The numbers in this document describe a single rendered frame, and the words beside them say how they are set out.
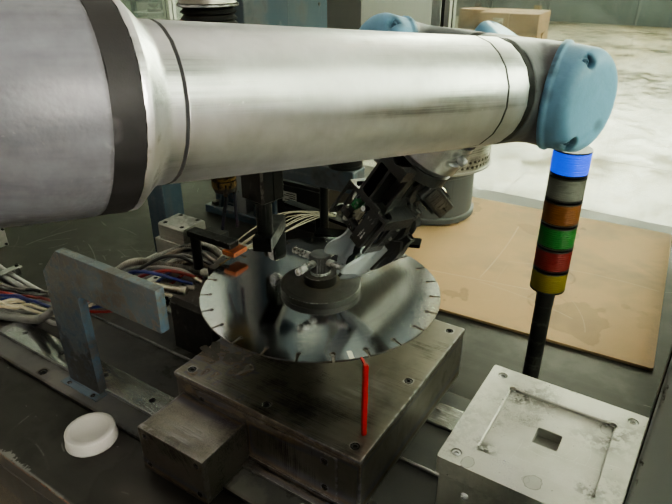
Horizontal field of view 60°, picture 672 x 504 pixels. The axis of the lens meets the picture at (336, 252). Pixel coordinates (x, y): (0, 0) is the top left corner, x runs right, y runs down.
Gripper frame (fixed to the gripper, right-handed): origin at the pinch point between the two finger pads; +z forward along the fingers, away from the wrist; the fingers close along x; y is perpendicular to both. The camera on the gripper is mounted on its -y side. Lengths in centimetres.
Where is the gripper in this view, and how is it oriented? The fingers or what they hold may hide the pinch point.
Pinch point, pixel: (348, 269)
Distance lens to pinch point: 78.9
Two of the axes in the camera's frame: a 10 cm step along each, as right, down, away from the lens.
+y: -6.6, 1.5, -7.3
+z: -4.9, 6.6, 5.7
